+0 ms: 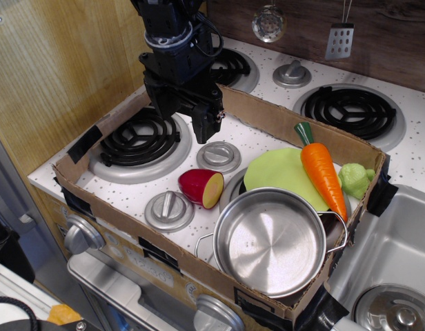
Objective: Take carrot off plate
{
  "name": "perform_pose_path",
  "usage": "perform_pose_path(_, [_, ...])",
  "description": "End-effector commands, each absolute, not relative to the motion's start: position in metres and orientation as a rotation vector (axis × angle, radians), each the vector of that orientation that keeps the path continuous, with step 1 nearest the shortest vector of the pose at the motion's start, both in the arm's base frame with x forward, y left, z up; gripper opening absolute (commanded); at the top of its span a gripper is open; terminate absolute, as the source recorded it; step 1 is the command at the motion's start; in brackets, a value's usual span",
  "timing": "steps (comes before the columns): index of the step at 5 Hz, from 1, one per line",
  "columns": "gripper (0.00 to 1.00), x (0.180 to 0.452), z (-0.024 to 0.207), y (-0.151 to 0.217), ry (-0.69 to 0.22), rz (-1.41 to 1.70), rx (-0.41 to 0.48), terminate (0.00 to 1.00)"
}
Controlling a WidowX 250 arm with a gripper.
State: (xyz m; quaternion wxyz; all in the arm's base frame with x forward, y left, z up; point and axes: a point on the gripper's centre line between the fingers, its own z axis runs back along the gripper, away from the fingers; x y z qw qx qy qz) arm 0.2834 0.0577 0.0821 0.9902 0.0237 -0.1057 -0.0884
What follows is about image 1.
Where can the silver stovetop knob upper centre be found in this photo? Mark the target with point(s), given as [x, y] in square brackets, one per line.
[219, 156]

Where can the orange toy carrot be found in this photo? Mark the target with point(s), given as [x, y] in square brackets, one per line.
[318, 165]

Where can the silver stovetop knob lower centre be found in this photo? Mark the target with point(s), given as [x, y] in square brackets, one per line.
[169, 212]

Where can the silver oven door handle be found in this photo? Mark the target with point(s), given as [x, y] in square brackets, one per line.
[128, 298]

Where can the orange object lower left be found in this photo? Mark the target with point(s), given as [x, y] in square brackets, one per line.
[62, 314]

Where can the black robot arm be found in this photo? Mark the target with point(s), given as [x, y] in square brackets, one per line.
[174, 19]

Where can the stainless steel pot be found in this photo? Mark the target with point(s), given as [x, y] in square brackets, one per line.
[272, 241]

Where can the brown cardboard fence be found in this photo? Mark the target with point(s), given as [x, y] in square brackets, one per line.
[175, 252]

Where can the green toy lettuce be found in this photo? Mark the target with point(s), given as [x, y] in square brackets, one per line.
[355, 179]

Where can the silver oven knob left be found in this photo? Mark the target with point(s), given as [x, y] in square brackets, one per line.
[81, 236]

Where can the silver stovetop knob back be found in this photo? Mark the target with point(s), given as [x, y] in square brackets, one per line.
[292, 75]

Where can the silver sink basin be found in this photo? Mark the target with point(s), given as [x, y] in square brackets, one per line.
[389, 249]

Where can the back right black burner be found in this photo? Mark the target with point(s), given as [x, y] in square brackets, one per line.
[361, 111]

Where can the back left black burner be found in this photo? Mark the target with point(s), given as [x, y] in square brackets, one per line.
[235, 70]

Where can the hanging metal strainer ladle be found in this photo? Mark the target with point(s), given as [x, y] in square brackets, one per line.
[269, 23]

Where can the silver sink drain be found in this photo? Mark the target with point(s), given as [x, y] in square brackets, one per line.
[390, 307]

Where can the light green plastic plate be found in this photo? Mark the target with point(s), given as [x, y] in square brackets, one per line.
[282, 168]

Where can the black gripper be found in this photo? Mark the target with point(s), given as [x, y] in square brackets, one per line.
[177, 79]

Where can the silver stovetop knob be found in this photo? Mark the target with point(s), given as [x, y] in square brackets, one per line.
[169, 212]
[219, 156]
[292, 75]

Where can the silver oven knob right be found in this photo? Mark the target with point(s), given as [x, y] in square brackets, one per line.
[212, 314]

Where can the front left black burner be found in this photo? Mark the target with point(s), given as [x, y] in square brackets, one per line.
[144, 148]

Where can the hanging metal slotted spatula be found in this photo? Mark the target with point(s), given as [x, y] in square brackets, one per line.
[340, 37]

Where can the silver oven knob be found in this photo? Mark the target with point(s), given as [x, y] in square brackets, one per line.
[81, 236]
[212, 314]

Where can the red toy fruit half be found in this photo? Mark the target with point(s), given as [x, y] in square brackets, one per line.
[202, 186]

